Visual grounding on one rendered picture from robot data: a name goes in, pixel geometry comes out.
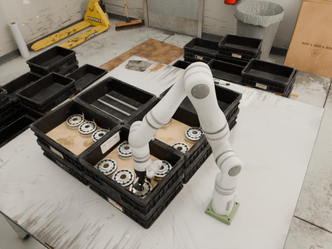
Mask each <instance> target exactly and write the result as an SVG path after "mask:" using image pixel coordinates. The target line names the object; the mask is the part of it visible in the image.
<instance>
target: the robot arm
mask: <svg viewBox="0 0 332 249"><path fill-rule="evenodd" d="M186 96H188V98H189V99H190V101H191V103H192V104H193V106H194V108H195V109H196V111H197V114H198V118H199V121H200V125H201V127H202V130H203V133H204V135H205V137H206V139H207V141H208V143H209V144H210V146H211V148H212V152H213V156H214V160H215V163H216V165H217V166H218V167H219V169H220V170H221V171H220V172H219V173H218V174H217V175H216V178H215V184H214V191H213V198H212V209H213V211H214V212H216V213H217V214H220V215H227V216H228V215H229V213H230V212H231V210H232V208H233V206H234V201H235V196H236V194H235V191H236V186H237V183H238V182H239V180H240V178H241V174H242V171H243V166H244V165H243V162H242V160H241V159H240V158H239V157H238V155H237V154H236V153H235V152H234V150H233V149H232V148H231V146H230V144H229V142H228V138H229V134H230V130H229V126H228V123H227V120H226V118H225V116H224V114H223V112H222V111H221V109H220V108H219V106H218V103H217V99H216V94H215V87H214V81H213V77H212V73H211V70H210V68H209V66H208V65H207V64H205V63H203V62H195V63H192V64H191V65H189V66H188V67H187V68H186V69H185V70H184V72H183V73H182V74H181V76H180V77H179V79H178V80H177V81H176V83H175V84H174V85H173V86H172V88H171V89H170V90H169V91H168V93H167V94H166V95H165V96H164V97H163V98H162V99H161V101H160V102H159V103H158V104H157V105H156V106H155V107H154V108H152V109H151V110H150V111H149V112H148V113H147V114H146V115H145V116H144V118H143V120H142V121H136V122H134V123H133V124H132V125H131V127H130V131H129V136H128V142H129V144H130V146H132V161H133V168H134V172H135V174H136V180H135V181H132V185H133V187H134V189H136V190H137V191H143V184H144V183H145V179H146V180H147V181H149V182H150V183H151V178H152V177H153V176H154V175H155V174H156V172H157V171H158V170H159V169H160V167H161V166H162V161H161V160H156V161H153V162H152V161H151V157H150V150H149V141H150V140H151V139H152V137H153V136H154V135H155V133H156V132H157V130H158V129H160V128H161V127H162V126H163V125H164V124H166V123H167V122H168V121H169V120H170V118H171V117H172V116H173V114H174V113H175V111H176V110H177V108H178V107H179V105H180V104H181V102H182V101H183V99H184V98H185V97H186ZM139 184H141V185H139Z"/></svg>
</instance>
